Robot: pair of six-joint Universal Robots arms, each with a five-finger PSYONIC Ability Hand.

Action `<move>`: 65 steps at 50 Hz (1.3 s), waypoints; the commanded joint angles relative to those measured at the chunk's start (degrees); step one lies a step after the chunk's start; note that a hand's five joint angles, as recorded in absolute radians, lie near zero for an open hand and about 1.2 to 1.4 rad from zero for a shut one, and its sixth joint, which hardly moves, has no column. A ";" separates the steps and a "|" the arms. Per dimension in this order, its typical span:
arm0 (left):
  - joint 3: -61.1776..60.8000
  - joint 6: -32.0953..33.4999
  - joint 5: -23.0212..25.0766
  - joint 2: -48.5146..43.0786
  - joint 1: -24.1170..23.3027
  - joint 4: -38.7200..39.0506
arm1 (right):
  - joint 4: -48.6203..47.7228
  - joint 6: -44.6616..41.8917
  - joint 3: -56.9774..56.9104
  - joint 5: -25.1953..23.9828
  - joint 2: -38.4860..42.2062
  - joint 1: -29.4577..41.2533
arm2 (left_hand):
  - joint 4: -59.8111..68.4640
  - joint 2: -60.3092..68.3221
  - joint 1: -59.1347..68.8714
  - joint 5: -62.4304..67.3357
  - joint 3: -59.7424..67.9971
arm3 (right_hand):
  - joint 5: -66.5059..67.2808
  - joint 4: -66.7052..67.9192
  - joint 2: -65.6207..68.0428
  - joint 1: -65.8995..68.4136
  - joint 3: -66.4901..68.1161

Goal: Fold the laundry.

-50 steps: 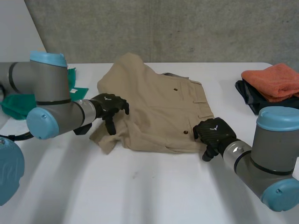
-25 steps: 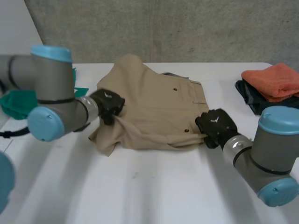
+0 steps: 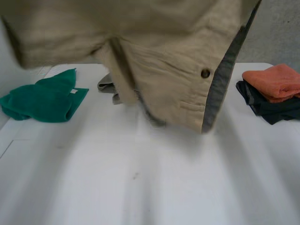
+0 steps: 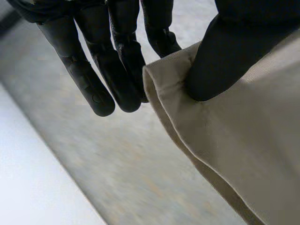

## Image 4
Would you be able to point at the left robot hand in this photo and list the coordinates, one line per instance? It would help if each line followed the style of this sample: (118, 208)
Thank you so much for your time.
(220, 58)

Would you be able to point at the beige shorts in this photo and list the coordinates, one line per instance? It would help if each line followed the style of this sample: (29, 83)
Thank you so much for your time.
(234, 145)

